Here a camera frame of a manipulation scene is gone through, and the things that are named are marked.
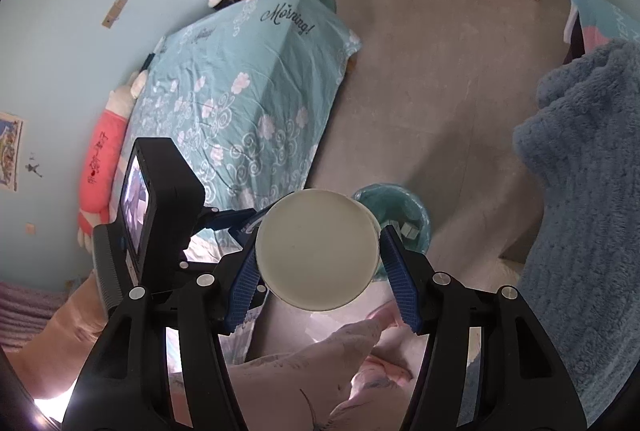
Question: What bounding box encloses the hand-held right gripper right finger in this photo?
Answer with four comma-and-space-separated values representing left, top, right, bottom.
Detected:
381, 226, 589, 431

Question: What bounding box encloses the bed with teal floral cover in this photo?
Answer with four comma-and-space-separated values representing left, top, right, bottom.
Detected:
120, 0, 362, 364

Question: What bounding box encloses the teal pink printed bedding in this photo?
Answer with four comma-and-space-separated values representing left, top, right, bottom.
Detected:
562, 0, 640, 64

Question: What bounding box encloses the pink printed cloth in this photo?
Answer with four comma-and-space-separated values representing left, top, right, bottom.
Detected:
227, 306, 426, 431

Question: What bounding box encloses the pink long plush pillow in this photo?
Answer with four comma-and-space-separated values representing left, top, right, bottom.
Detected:
76, 71, 151, 254

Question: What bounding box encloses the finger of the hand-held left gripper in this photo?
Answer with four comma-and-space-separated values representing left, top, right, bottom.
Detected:
196, 205, 274, 248

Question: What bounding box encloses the person's left forearm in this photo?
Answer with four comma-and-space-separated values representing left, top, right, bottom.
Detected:
15, 271, 112, 404

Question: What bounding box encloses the blue fuzzy blanket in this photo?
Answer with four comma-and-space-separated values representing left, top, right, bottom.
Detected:
512, 37, 640, 429

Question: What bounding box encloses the wall poster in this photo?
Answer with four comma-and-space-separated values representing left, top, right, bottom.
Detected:
0, 111, 25, 192

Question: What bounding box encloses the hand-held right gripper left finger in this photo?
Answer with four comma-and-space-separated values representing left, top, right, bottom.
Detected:
61, 245, 262, 431

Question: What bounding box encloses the white paper cup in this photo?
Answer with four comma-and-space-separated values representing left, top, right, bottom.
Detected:
254, 188, 382, 312

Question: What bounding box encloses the trash bin with teal bag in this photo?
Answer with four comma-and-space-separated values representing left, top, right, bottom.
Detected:
350, 184, 433, 283

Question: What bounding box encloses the purple cloth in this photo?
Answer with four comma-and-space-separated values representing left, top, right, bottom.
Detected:
0, 280, 68, 352

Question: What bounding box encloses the brown wall patch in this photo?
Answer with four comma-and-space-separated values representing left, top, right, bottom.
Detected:
101, 0, 128, 29

